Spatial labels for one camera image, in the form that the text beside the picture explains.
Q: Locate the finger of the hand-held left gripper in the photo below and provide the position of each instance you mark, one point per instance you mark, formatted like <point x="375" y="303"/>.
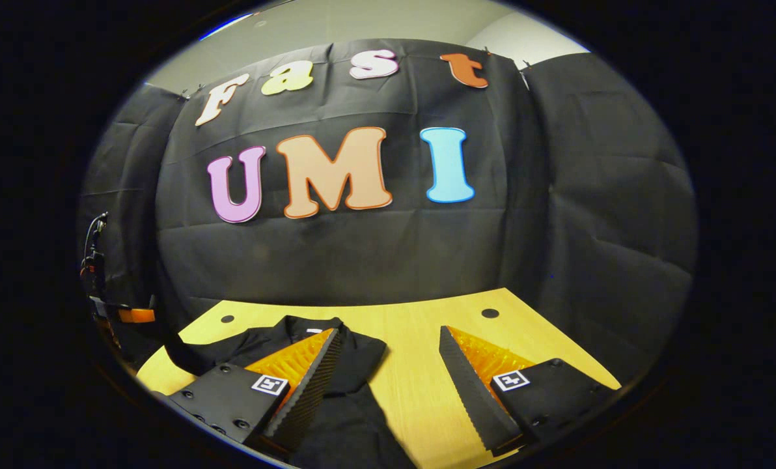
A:
<point x="137" y="316"/>

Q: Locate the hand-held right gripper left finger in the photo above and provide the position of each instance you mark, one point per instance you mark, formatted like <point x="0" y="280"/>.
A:
<point x="313" y="384"/>

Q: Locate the black button shirt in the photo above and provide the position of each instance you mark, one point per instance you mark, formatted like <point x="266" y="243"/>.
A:
<point x="352" y="417"/>

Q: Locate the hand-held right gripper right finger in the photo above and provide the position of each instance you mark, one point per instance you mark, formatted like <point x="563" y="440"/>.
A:
<point x="469" y="391"/>

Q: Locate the black backdrop cloth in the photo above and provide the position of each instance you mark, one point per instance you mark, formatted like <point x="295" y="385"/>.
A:
<point x="375" y="254"/>

